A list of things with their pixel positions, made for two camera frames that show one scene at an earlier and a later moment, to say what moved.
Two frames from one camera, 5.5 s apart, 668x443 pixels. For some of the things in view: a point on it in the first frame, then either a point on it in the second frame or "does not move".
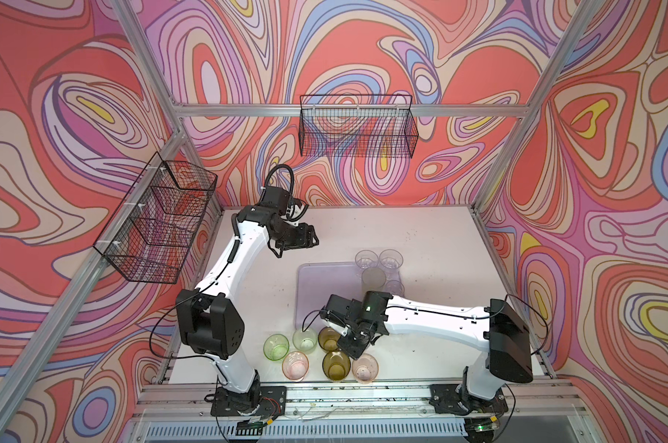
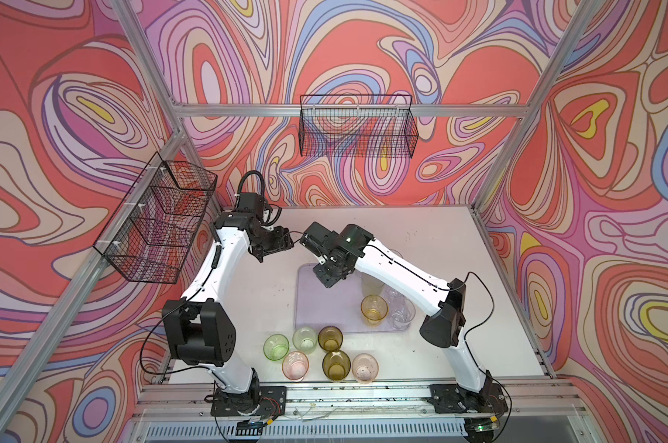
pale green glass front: (373, 280) does not move
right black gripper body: (353, 343) -> (329, 273)
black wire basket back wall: (357, 126) does not move
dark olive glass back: (328, 339) does not move
